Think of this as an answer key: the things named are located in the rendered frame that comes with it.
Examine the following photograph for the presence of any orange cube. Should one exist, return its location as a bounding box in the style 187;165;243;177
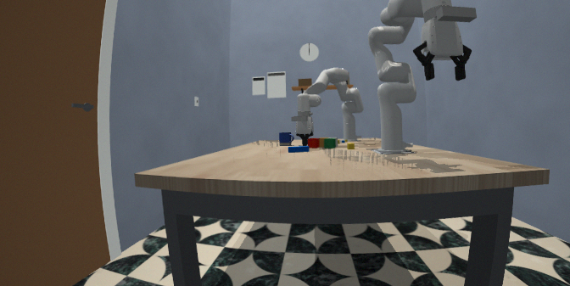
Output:
319;137;329;147

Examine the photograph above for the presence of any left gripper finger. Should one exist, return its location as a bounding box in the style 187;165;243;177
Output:
413;42;435;81
450;45;472;81

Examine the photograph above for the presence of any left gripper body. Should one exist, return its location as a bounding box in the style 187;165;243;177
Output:
422;17;463;60

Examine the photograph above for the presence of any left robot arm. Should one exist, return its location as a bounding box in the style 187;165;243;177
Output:
368;0;477;153

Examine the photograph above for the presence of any green cube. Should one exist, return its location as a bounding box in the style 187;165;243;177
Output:
324;138;336;149

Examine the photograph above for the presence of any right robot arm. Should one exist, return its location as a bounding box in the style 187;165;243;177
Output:
291;68;363;141

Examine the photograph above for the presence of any dark blue mug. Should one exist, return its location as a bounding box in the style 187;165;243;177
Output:
279;132;294;146

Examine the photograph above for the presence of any red cube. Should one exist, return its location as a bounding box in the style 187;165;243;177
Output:
308;138;319;148

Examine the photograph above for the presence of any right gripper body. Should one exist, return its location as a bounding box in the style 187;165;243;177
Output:
296;116;314;134

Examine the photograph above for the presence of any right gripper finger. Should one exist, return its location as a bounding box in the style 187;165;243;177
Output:
296;134;305;146
304;131;313;146

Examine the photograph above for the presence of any blue rectangular bar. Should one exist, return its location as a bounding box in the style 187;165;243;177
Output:
288;146;309;153

